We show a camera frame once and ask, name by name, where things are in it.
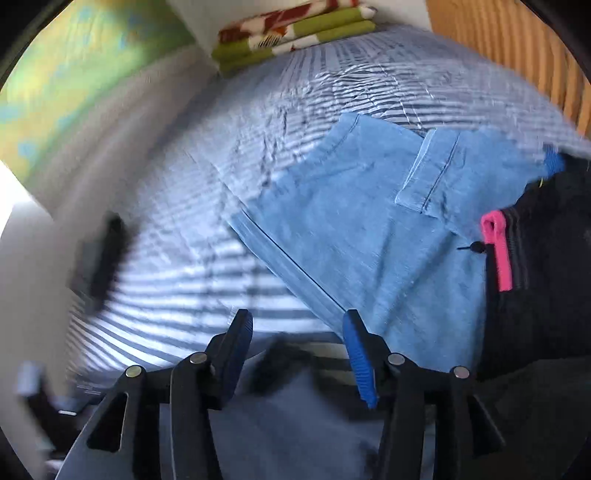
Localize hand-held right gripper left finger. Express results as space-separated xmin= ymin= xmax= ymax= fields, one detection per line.
xmin=60 ymin=308 xmax=254 ymax=480

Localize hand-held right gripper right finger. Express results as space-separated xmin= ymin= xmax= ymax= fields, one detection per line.
xmin=342 ymin=309 xmax=506 ymax=480

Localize navy blue pants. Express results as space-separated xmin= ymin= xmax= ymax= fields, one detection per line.
xmin=159 ymin=339 xmax=591 ymax=480

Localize light blue denim garment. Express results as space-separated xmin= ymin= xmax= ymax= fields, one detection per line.
xmin=228 ymin=113 xmax=568 ymax=370

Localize blue white striped bedspread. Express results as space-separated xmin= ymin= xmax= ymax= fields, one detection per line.
xmin=65 ymin=23 xmax=591 ymax=384

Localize dark grey folded pants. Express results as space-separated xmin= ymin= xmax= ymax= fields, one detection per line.
xmin=69 ymin=213 xmax=126 ymax=311

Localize black jacket with pink trim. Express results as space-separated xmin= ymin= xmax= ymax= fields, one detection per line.
xmin=475 ymin=157 xmax=591 ymax=384

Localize red floral folded blanket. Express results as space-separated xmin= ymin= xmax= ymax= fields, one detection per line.
xmin=218 ymin=0 xmax=377 ymax=49

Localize green folded blanket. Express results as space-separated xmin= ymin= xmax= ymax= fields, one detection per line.
xmin=211 ymin=7 xmax=377 ymax=77

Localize landscape wall poster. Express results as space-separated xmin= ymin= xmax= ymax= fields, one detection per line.
xmin=0 ymin=0 xmax=197 ymax=185

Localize wooden slatted bed rail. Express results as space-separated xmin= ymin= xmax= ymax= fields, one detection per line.
xmin=425 ymin=0 xmax=591 ymax=139

